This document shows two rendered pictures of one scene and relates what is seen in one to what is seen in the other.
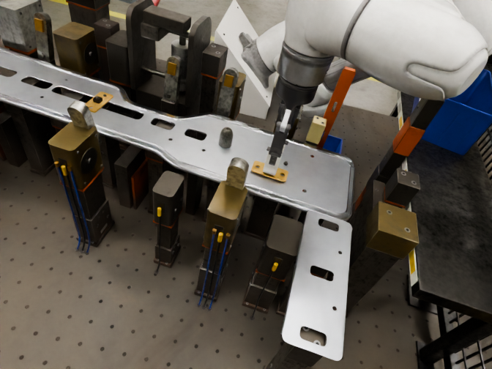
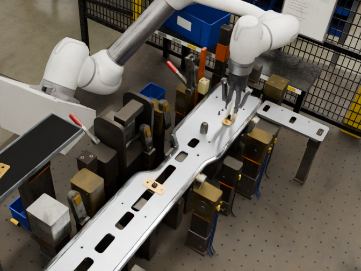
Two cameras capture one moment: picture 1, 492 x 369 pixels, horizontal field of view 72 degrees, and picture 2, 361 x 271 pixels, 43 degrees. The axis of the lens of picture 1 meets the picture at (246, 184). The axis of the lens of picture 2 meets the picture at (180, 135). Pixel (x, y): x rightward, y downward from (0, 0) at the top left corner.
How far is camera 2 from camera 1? 1.51 m
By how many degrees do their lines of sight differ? 46
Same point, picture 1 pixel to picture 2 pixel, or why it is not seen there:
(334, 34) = (266, 48)
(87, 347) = (276, 252)
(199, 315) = (263, 200)
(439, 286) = (304, 85)
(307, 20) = (255, 51)
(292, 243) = (272, 126)
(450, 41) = (295, 25)
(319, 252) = (282, 116)
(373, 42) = (280, 41)
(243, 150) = (210, 125)
